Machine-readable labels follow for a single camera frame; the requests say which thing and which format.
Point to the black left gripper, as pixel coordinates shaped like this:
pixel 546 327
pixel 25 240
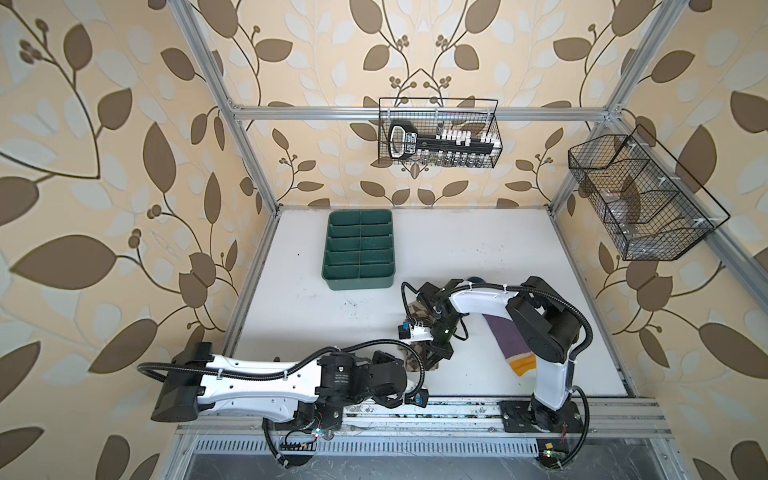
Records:
pixel 383 356

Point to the black tool set in basket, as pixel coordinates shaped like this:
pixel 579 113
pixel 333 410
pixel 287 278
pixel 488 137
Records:
pixel 404 141

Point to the black wire basket right wall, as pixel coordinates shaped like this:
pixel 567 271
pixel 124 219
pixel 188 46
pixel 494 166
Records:
pixel 653 206

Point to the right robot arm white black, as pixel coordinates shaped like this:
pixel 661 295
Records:
pixel 530 318

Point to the black wire basket wall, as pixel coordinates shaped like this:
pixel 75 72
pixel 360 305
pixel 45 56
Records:
pixel 476 115
pixel 653 206

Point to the green divided organizer tray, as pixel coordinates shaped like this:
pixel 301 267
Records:
pixel 359 250

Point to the purple sock orange cuff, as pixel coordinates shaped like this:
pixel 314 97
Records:
pixel 510 341

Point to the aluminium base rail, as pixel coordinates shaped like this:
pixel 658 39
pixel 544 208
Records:
pixel 474 427

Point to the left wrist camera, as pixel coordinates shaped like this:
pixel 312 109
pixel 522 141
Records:
pixel 419 399

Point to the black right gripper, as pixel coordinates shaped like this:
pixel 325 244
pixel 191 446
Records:
pixel 436 351

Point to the black wire basket back wall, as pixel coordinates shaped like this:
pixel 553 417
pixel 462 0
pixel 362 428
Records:
pixel 476 115

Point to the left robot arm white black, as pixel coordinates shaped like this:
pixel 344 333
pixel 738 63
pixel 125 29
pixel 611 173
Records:
pixel 298 403

